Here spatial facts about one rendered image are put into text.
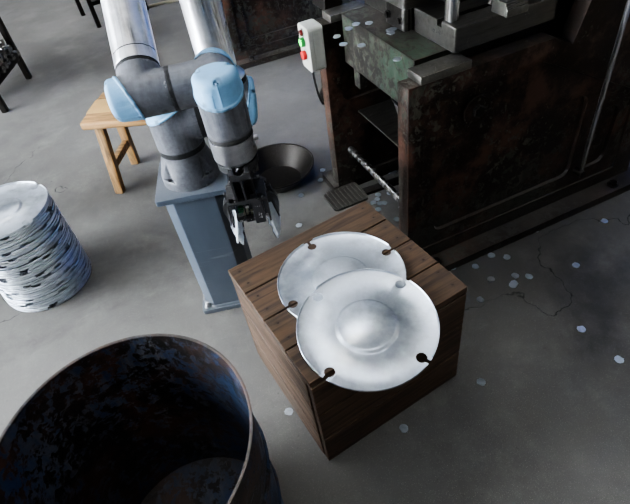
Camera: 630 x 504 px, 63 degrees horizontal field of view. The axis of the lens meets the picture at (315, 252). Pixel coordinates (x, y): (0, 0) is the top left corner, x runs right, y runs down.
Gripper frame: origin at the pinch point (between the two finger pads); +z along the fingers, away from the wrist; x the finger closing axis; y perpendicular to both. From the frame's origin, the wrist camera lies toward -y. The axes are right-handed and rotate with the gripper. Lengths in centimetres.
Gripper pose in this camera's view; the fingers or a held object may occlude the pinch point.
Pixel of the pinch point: (259, 233)
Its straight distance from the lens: 104.6
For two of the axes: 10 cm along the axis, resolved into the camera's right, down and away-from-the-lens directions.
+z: 1.3, 7.1, 7.0
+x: 9.8, -2.0, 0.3
